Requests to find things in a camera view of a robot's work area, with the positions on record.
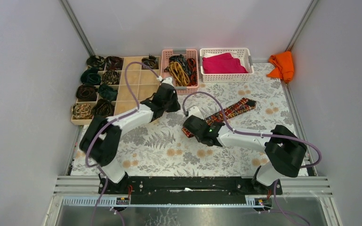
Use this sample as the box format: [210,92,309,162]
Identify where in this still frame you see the red checkered patterned tie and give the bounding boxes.
[181,97,257,138]

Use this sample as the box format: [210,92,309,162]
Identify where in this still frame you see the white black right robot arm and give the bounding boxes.
[183,115,307,194]

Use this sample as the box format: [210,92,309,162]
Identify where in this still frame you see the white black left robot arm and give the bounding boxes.
[79,82,181,194]

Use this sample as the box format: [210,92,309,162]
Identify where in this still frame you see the yellow patterned tie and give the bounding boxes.
[165,61,190,87]

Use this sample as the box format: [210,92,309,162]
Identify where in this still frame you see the rolled grey striped tie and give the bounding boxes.
[141,55,159,70]

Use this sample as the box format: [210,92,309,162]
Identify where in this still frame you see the dark teal patterned tie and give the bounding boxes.
[169,55,188,67]

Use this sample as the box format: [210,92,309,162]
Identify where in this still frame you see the orange black tie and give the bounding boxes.
[187,58,197,86]

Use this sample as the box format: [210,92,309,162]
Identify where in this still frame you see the pink plastic basket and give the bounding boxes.
[160,49,199,95]

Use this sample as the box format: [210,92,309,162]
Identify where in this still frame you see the rolled brown dotted tie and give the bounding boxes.
[101,70,121,85]

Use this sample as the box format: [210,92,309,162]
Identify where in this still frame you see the rolled dark green tie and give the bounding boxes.
[98,84,118,101]

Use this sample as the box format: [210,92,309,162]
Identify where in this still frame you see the rolled dark red tie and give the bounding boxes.
[105,56,123,71]

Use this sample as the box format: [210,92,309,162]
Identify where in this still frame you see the wooden compartment tray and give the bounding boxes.
[70,56,161,126]

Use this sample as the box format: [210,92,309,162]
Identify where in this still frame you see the rolled black brown tie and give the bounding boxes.
[92,99,115,117]

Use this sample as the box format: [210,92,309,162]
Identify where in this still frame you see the magenta folded cloth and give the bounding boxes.
[202,53,248,74]

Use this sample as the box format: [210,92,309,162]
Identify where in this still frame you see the rolled camouflage tie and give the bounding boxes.
[86,55,106,71]

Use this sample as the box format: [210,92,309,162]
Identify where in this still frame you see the rolled teal tie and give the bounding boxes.
[80,68,101,86]

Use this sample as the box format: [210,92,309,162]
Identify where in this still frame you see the rolled dark brown tie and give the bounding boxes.
[75,84,98,102]

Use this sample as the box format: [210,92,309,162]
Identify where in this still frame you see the rolled tan patterned tie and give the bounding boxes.
[71,103,93,120]

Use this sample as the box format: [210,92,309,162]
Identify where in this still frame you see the white plastic basket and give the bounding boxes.
[199,48,254,82]

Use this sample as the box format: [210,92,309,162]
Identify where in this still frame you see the orange cloth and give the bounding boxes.
[267,51,295,83]

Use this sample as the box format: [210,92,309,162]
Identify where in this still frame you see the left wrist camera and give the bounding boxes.
[160,77,175,89]

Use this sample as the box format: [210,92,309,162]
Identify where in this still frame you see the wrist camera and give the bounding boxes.
[160,77,175,89]
[187,106,204,119]

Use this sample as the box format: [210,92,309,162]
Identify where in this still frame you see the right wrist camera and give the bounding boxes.
[187,106,204,119]

